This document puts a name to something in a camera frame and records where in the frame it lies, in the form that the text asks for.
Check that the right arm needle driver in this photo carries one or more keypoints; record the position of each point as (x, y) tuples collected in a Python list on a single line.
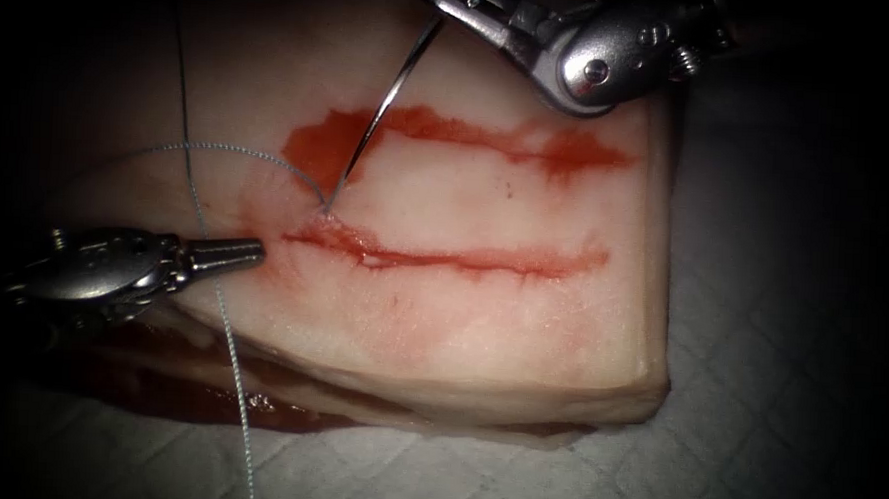
[(618, 62)]

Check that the blue thread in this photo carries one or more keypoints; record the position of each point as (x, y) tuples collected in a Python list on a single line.
[(216, 146)]

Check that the curved steel needle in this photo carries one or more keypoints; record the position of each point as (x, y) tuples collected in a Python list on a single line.
[(392, 97)]

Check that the left arm needle driver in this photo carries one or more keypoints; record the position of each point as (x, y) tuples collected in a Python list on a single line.
[(98, 268)]

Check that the grey quilted cloth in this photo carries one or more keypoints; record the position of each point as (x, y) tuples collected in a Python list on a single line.
[(747, 368)]

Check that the tissue pad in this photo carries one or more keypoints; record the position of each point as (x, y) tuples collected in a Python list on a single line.
[(449, 317)]

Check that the left arm needle driver jaw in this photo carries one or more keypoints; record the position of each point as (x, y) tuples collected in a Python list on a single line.
[(223, 255)]

